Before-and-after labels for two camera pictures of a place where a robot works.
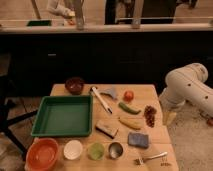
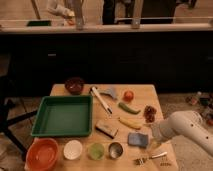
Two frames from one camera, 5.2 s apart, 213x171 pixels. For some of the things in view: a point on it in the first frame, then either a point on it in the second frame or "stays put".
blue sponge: (137, 139) stays put
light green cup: (96, 151) stays put
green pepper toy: (127, 109) stays put
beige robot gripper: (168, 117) to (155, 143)
